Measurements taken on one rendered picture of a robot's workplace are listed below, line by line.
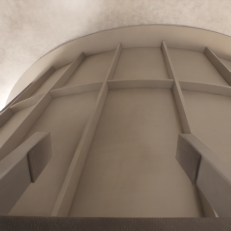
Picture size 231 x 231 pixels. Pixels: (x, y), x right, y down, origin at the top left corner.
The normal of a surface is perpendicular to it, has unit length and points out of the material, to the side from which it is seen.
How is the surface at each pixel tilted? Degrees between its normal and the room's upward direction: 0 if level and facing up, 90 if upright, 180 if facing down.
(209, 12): 0
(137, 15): 0
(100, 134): 90
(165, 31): 0
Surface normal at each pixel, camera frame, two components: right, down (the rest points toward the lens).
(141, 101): -0.06, -0.78
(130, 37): -0.13, 0.62
